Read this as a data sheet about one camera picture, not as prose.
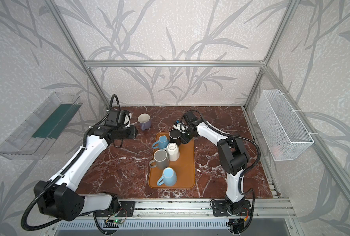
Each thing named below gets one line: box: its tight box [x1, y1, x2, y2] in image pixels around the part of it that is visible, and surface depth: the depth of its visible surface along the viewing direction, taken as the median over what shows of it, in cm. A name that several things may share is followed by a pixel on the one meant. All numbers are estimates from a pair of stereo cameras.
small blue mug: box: [151, 135, 170, 150], surface depth 91 cm
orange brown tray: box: [148, 131, 196, 190], surface depth 88 cm
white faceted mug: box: [166, 142, 180, 162], surface depth 86 cm
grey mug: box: [149, 149, 170, 170], surface depth 84 cm
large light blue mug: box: [156, 167, 177, 187], surface depth 78 cm
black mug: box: [168, 128, 182, 147], surface depth 93 cm
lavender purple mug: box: [137, 112, 151, 131], surface depth 106 cm
